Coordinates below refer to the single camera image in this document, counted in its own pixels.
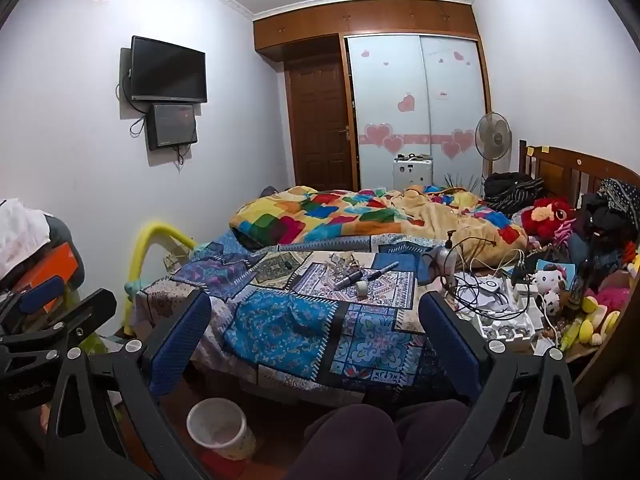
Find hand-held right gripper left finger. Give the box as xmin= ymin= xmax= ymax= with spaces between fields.
xmin=45 ymin=289 xmax=214 ymax=480

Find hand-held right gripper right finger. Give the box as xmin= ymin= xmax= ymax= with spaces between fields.
xmin=419 ymin=291 xmax=586 ymax=480

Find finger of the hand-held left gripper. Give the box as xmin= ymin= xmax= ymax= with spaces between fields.
xmin=0 ymin=277 xmax=69 ymax=324
xmin=0 ymin=288 xmax=119 ymax=361

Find orange box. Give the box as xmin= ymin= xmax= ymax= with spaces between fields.
xmin=10 ymin=241 xmax=83 ymax=313

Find white cloth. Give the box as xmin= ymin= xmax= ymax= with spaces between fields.
xmin=0 ymin=197 xmax=51 ymax=281

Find yellow foam tube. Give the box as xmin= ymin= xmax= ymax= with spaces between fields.
xmin=124 ymin=224 xmax=197 ymax=336

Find pump dispenser bottle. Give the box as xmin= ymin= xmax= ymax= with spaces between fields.
xmin=434 ymin=230 xmax=460 ymax=281

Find white waste bin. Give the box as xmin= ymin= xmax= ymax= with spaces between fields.
xmin=186 ymin=397 xmax=257 ymax=461

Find white cat plush toy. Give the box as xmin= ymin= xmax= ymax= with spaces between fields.
xmin=530 ymin=262 xmax=568 ymax=316

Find blue patterned bedspread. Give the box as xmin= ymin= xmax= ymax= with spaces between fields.
xmin=135 ymin=232 xmax=476 ymax=396

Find dark silver tube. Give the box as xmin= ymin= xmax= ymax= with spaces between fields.
xmin=334 ymin=269 xmax=365 ymax=291

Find person's legs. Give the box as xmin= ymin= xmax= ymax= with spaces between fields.
xmin=285 ymin=400 xmax=496 ymax=480

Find yellow plush toy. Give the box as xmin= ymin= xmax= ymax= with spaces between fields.
xmin=560 ymin=295 xmax=623 ymax=351

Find red plush toy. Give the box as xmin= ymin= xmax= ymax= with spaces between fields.
xmin=521 ymin=197 xmax=576 ymax=238

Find black striped bag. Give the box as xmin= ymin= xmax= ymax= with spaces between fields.
xmin=482 ymin=171 xmax=546 ymax=218

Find white boxy appliance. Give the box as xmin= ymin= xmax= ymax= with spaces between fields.
xmin=392 ymin=152 xmax=433 ymax=191

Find colourful patchwork blanket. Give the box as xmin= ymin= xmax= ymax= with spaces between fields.
xmin=229 ymin=185 xmax=530 ymax=261

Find pile of dark clothes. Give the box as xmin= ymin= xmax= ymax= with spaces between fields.
xmin=575 ymin=177 xmax=640 ymax=281

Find wooden bed headboard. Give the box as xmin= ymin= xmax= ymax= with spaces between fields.
xmin=517 ymin=140 xmax=640 ymax=211

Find standing electric fan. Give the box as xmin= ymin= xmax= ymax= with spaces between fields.
xmin=474 ymin=111 xmax=512 ymax=196

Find brown wooden door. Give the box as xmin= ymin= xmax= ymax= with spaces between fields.
xmin=284 ymin=57 xmax=357 ymax=192

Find sliding wardrobe with heart stickers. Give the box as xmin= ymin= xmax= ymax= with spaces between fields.
xmin=344 ymin=34 xmax=490 ymax=193

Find wooden overhead cabinet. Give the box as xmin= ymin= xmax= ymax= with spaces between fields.
xmin=252 ymin=0 xmax=481 ymax=63

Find pile of white chargers and cables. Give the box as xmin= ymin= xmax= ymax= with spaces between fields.
xmin=445 ymin=265 xmax=561 ymax=351

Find small black wall monitor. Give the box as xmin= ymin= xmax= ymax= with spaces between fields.
xmin=146 ymin=103 xmax=199 ymax=152

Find black wall television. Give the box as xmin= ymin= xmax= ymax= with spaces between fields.
xmin=129 ymin=35 xmax=208 ymax=105

